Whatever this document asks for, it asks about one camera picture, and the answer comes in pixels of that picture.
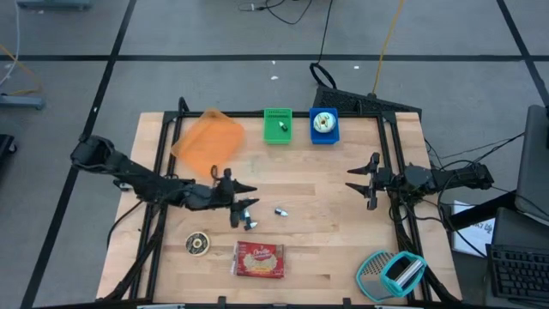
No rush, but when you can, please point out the white paper sheet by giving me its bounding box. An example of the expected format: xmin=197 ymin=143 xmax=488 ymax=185
xmin=451 ymin=199 xmax=497 ymax=259

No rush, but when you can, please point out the yellow hanging cable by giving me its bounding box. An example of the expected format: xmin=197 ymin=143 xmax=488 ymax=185
xmin=371 ymin=0 xmax=406 ymax=97

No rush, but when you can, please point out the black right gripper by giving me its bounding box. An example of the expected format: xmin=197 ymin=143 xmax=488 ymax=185
xmin=345 ymin=151 xmax=395 ymax=212

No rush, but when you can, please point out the grey computer monitor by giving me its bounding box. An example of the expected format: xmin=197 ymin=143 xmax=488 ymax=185
xmin=514 ymin=103 xmax=549 ymax=227

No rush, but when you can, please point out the black looped floor cable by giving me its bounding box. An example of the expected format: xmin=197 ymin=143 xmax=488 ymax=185
xmin=309 ymin=0 xmax=339 ymax=90

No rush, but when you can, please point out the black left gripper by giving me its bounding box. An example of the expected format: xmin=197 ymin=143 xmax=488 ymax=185
xmin=197 ymin=167 xmax=261 ymax=229

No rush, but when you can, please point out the grey table foot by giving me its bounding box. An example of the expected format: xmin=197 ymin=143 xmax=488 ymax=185
xmin=15 ymin=0 xmax=93 ymax=11
xmin=0 ymin=94 xmax=45 ymax=110

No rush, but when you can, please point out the teal metal box grater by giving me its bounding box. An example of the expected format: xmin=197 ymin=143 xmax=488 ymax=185
xmin=354 ymin=250 xmax=429 ymax=303

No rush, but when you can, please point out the black perforated panel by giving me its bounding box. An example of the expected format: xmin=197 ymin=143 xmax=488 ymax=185
xmin=311 ymin=84 xmax=424 ymax=118

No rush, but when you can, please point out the red popcorn packet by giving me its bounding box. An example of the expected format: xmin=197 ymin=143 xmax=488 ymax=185
xmin=231 ymin=239 xmax=287 ymax=280

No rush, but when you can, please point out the chocolate frosted toy donut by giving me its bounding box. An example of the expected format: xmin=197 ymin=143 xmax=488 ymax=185
xmin=184 ymin=231 xmax=212 ymax=258

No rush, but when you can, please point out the green plastic basket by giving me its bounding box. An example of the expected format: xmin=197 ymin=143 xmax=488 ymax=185
xmin=262 ymin=106 xmax=294 ymax=146

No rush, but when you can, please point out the black metal beam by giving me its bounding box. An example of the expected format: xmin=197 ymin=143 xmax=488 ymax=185
xmin=444 ymin=191 xmax=518 ymax=231

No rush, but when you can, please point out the black aluminium table frame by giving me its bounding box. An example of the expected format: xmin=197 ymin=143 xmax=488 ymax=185
xmin=100 ymin=96 xmax=461 ymax=309

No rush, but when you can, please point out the blue plastic basket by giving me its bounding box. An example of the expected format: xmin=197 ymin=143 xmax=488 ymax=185
xmin=308 ymin=106 xmax=341 ymax=146

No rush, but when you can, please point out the mint frosted toy donut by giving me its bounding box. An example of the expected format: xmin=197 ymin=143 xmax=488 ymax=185
xmin=312 ymin=111 xmax=337 ymax=134

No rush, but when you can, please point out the thin yellow floor cable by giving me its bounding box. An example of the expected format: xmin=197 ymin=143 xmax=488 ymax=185
xmin=0 ymin=42 xmax=45 ymax=97

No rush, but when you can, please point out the white floor cable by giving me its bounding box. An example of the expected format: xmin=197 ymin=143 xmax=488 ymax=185
xmin=0 ymin=0 xmax=21 ymax=88

